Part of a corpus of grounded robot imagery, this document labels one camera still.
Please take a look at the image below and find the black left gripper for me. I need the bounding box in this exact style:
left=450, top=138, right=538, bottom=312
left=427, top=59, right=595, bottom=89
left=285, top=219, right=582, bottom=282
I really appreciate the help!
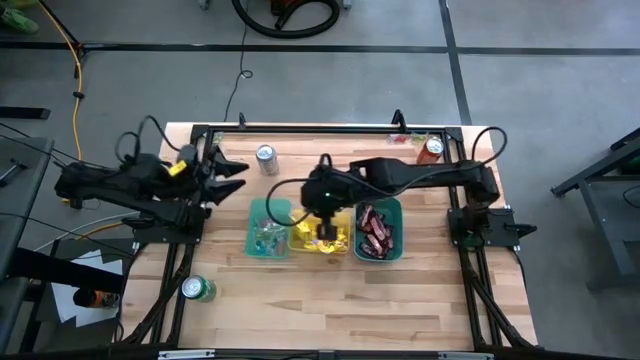
left=187, top=144, right=251, bottom=207

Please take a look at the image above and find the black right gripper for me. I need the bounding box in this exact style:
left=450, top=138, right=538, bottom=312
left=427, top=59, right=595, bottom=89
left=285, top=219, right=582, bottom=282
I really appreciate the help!
left=299, top=166, right=361, bottom=242

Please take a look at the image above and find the silver soda can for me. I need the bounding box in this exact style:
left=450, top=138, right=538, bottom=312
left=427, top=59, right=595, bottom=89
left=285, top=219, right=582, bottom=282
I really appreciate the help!
left=255, top=143, right=281, bottom=178

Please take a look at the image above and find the dark green plastic bin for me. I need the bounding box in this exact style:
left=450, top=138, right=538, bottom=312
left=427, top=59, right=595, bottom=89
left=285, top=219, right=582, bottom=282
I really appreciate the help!
left=352, top=194, right=404, bottom=264

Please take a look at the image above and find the red soda can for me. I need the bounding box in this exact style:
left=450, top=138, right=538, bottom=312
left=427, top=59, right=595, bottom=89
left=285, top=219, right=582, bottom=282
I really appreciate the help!
left=417, top=135, right=446, bottom=165

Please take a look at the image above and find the yellow translucent bin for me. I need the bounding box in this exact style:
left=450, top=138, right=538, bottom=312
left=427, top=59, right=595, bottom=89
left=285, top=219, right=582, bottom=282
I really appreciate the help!
left=287, top=208, right=353, bottom=256

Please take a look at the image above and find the light teal translucent bin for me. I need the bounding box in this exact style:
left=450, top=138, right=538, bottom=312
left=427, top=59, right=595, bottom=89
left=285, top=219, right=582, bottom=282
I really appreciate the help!
left=243, top=197, right=293, bottom=260

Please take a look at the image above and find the green soda can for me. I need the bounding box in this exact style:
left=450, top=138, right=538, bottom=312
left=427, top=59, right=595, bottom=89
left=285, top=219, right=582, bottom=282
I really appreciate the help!
left=180, top=274, right=218, bottom=304

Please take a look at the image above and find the orange black bottle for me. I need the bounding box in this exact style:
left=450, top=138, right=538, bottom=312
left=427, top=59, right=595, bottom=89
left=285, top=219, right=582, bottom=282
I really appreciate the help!
left=72, top=288, right=122, bottom=310

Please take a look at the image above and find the long black beam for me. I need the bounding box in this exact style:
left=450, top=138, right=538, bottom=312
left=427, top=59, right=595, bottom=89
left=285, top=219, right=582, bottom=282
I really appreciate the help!
left=0, top=247, right=124, bottom=294

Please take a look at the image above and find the grey side table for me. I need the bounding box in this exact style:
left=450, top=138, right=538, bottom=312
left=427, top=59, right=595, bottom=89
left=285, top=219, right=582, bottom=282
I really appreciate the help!
left=0, top=137, right=55, bottom=281

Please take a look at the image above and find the white paper sheet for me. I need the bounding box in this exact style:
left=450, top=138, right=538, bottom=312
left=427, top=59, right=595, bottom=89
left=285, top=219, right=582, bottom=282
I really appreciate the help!
left=49, top=249, right=124, bottom=329

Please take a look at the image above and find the short black floor bar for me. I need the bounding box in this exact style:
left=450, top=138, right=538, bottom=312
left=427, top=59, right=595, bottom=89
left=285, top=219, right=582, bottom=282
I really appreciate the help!
left=0, top=106, right=52, bottom=121

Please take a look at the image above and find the grey hand tool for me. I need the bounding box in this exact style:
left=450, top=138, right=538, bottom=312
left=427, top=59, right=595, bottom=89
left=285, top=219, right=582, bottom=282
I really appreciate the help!
left=0, top=158, right=29, bottom=189

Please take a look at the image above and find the neon green shoe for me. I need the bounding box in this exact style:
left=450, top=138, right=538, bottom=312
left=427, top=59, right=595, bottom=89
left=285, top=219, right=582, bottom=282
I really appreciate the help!
left=0, top=0, right=40, bottom=35

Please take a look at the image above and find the black metal stand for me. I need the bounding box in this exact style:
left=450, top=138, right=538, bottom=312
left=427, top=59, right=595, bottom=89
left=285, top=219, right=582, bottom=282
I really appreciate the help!
left=549, top=127, right=640, bottom=294

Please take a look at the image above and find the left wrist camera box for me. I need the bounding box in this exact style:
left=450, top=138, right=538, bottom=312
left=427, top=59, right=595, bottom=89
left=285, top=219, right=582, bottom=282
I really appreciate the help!
left=177, top=143, right=200, bottom=164

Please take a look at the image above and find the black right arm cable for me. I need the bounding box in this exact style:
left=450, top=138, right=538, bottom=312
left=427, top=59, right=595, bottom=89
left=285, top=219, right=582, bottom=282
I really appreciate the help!
left=264, top=126, right=509, bottom=229

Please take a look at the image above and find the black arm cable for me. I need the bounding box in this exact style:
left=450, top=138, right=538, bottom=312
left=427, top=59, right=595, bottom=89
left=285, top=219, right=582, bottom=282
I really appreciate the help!
left=113, top=114, right=182, bottom=169
left=264, top=126, right=509, bottom=229

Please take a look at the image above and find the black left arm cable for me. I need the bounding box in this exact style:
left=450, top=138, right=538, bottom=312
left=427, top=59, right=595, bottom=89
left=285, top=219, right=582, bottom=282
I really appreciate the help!
left=113, top=114, right=182, bottom=169

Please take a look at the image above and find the black metal table frame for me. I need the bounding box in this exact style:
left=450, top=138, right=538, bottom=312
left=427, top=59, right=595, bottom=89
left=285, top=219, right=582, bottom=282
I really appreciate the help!
left=113, top=122, right=537, bottom=351

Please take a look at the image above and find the thin black floor cable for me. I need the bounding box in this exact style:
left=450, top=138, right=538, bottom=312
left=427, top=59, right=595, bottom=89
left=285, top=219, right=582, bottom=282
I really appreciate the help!
left=222, top=0, right=254, bottom=124

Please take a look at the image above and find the white floor cable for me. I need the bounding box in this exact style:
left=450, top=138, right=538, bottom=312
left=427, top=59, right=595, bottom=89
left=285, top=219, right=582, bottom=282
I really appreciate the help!
left=32, top=209, right=142, bottom=252

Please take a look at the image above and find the black vacuum hose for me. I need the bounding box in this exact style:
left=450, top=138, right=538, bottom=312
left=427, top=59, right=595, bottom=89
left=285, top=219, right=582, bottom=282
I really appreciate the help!
left=230, top=0, right=342, bottom=40

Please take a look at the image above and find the yellow extension cable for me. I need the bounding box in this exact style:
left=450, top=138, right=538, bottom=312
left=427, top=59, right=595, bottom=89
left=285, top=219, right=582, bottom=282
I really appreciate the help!
left=38, top=0, right=86, bottom=161

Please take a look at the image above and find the silver frame bracket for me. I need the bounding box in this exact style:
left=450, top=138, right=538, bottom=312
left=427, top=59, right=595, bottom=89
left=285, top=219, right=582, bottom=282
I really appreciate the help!
left=436, top=351, right=495, bottom=360
left=158, top=349, right=217, bottom=360

